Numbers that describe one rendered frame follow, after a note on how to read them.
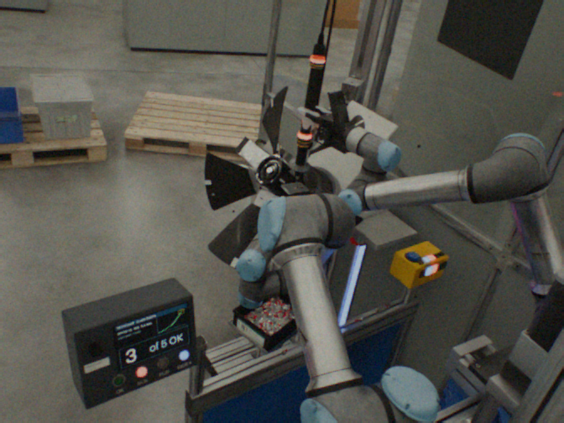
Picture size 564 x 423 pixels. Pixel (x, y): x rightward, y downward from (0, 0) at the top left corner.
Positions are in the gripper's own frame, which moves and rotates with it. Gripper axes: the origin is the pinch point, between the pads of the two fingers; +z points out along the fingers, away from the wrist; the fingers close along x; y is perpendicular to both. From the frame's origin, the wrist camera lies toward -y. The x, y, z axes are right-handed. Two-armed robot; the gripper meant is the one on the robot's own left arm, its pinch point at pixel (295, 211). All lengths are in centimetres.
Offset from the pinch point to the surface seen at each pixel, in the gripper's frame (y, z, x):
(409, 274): -38.6, 5.4, 18.4
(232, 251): 20.6, -3.9, 18.8
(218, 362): 42, 24, 108
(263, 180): 15.7, 11.7, -2.5
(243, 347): 34, 36, 107
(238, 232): 20.2, 0.4, 13.4
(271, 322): 1.3, -16.7, 34.1
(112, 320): 17, -72, -9
